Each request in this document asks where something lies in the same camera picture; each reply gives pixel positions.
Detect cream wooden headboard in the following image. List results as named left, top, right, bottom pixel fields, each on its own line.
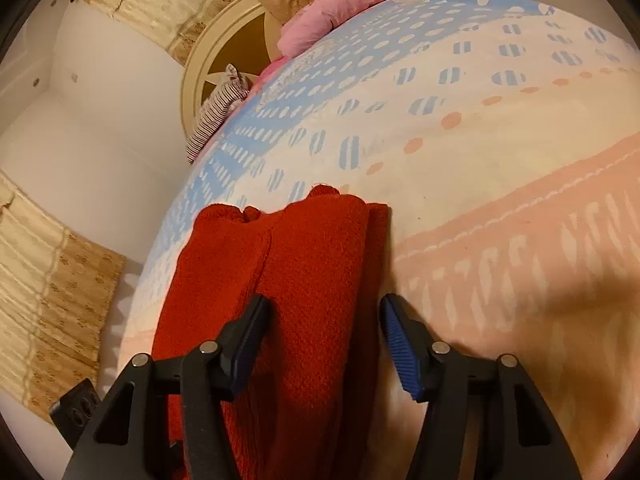
left=181, top=0, right=302, bottom=142

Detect striped pillow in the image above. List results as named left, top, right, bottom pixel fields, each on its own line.
left=186, top=63, right=251, bottom=164

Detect pink under sheet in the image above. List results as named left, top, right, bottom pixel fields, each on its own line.
left=256, top=54, right=292, bottom=83

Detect polka dot bed sheet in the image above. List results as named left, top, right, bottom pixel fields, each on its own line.
left=107, top=0, right=640, bottom=480

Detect red knitted sweater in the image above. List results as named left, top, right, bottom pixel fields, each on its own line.
left=151, top=185, right=396, bottom=480

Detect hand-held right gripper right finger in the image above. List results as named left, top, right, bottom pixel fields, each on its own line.
left=379, top=293, right=584, bottom=480

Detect pink pillow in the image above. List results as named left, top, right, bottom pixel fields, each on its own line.
left=277, top=0, right=417, bottom=59

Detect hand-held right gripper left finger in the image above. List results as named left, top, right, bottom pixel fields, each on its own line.
left=62, top=293, right=271, bottom=480

